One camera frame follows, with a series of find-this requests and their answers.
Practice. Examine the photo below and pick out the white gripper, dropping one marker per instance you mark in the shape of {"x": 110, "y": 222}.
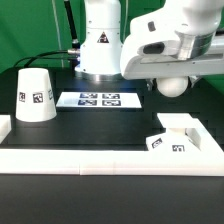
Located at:
{"x": 167, "y": 45}

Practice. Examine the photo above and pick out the white lamp bulb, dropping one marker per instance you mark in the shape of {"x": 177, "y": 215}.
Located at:
{"x": 172, "y": 87}

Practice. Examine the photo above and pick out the white lamp base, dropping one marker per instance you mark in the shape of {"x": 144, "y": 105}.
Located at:
{"x": 174, "y": 138}

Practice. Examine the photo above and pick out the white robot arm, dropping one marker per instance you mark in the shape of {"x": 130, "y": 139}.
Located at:
{"x": 100, "y": 53}

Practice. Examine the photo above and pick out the white lamp shade cone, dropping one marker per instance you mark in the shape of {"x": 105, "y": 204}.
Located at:
{"x": 35, "y": 100}

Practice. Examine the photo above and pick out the white marker sheet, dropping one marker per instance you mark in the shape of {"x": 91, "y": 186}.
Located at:
{"x": 98, "y": 100}

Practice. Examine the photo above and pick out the white U-shaped frame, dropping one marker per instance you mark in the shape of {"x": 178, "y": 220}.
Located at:
{"x": 208, "y": 161}

